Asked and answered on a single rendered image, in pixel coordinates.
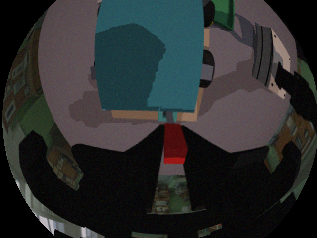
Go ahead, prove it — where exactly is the green tray floor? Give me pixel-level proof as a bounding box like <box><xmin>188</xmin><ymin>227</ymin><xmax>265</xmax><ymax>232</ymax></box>
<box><xmin>211</xmin><ymin>0</ymin><xmax>230</xmax><ymax>25</ymax></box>

